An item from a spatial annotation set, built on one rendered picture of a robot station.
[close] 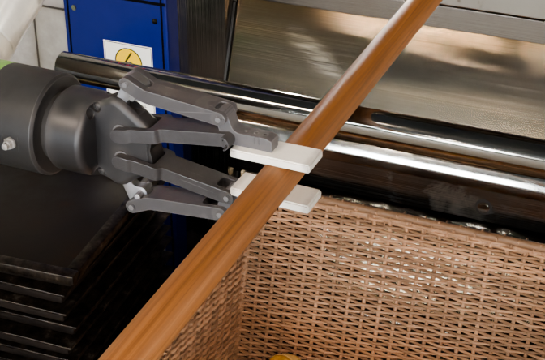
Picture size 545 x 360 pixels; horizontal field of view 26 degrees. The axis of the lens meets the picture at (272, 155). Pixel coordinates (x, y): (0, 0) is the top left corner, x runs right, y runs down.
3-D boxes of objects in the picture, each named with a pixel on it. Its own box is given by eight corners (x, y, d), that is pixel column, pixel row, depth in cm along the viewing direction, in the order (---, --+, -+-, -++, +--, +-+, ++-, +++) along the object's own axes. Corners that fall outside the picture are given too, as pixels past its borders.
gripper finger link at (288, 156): (244, 141, 99) (244, 133, 98) (322, 157, 96) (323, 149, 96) (229, 157, 96) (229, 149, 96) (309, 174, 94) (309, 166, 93)
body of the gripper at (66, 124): (83, 65, 105) (176, 83, 102) (89, 148, 109) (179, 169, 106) (36, 100, 99) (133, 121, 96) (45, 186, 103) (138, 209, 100)
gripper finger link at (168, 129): (134, 125, 103) (130, 110, 103) (249, 130, 98) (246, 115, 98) (112, 145, 100) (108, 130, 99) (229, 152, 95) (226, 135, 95)
